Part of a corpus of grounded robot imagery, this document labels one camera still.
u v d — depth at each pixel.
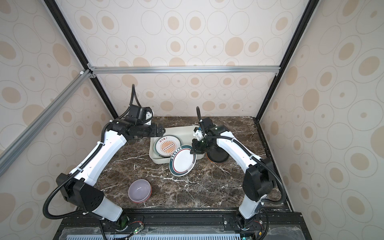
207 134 0.60
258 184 0.46
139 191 0.81
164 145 1.02
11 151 0.52
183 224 0.74
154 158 0.93
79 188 0.40
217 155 0.97
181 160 0.83
